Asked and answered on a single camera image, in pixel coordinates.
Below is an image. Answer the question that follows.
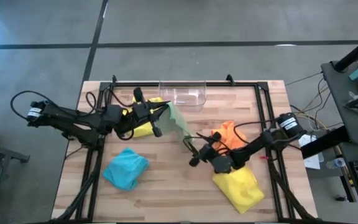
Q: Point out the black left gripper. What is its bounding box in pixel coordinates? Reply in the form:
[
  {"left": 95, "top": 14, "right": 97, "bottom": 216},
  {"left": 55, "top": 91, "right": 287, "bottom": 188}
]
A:
[{"left": 121, "top": 86, "right": 171, "bottom": 138}]

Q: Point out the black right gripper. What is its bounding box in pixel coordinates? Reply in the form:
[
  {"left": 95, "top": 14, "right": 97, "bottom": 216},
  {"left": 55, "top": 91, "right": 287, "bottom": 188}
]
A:
[{"left": 183, "top": 132, "right": 222, "bottom": 167}]

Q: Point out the green microfiber towel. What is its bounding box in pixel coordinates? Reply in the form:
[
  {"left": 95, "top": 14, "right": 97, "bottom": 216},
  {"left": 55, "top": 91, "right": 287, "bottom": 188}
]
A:
[{"left": 157, "top": 101, "right": 195, "bottom": 147}]

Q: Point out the yellow microfiber towel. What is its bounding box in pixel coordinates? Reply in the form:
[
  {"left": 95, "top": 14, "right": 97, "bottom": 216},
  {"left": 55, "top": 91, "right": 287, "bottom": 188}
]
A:
[
  {"left": 212, "top": 166, "right": 265, "bottom": 215},
  {"left": 121, "top": 96, "right": 167, "bottom": 139}
]

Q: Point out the orange microfiber towel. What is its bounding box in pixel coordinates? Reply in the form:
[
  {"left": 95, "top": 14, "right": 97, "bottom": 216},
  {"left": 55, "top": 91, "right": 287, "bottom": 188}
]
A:
[{"left": 210, "top": 120, "right": 249, "bottom": 153}]

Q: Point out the blue microfiber towel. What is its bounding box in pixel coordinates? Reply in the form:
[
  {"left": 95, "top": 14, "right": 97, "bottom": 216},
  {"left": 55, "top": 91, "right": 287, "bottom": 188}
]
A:
[{"left": 102, "top": 147, "right": 150, "bottom": 192}]

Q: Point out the clear plastic bin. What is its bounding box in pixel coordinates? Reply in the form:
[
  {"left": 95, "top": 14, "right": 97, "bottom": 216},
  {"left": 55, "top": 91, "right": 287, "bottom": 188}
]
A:
[{"left": 158, "top": 80, "right": 207, "bottom": 112}]

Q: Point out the white paper sheet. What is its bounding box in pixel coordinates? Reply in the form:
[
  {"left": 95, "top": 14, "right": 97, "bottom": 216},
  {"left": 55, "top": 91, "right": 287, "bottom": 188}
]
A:
[{"left": 298, "top": 133, "right": 325, "bottom": 170}]

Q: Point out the clear plastic bottle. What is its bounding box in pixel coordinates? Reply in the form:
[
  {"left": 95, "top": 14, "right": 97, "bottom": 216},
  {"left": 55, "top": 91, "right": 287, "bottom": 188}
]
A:
[{"left": 326, "top": 157, "right": 346, "bottom": 170}]

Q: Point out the grey side table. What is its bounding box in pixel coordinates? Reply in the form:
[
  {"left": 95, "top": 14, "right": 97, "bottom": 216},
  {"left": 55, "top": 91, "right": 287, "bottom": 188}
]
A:
[{"left": 320, "top": 55, "right": 358, "bottom": 144}]

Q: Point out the black pole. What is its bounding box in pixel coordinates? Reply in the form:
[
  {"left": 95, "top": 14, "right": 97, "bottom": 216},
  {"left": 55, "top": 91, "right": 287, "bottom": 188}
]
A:
[{"left": 334, "top": 30, "right": 358, "bottom": 72}]

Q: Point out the black aluminium frame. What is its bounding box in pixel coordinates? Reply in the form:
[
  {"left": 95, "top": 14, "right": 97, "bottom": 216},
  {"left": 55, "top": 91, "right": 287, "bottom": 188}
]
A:
[{"left": 54, "top": 81, "right": 319, "bottom": 224}]

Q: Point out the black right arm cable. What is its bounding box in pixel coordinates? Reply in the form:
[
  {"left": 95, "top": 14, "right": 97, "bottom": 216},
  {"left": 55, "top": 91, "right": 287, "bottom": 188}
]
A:
[{"left": 233, "top": 119, "right": 281, "bottom": 147}]

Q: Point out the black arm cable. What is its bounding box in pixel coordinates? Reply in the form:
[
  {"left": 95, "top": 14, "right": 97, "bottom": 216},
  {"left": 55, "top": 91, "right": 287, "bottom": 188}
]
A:
[
  {"left": 233, "top": 119, "right": 281, "bottom": 147},
  {"left": 10, "top": 90, "right": 65, "bottom": 121}
]

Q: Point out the thin black floor cable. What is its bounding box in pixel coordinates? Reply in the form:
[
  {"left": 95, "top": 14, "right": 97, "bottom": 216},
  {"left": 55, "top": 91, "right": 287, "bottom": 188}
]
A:
[{"left": 285, "top": 71, "right": 323, "bottom": 87}]

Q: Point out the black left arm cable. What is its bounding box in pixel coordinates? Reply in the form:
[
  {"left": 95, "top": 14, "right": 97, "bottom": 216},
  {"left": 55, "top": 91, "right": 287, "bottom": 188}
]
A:
[{"left": 10, "top": 90, "right": 65, "bottom": 121}]

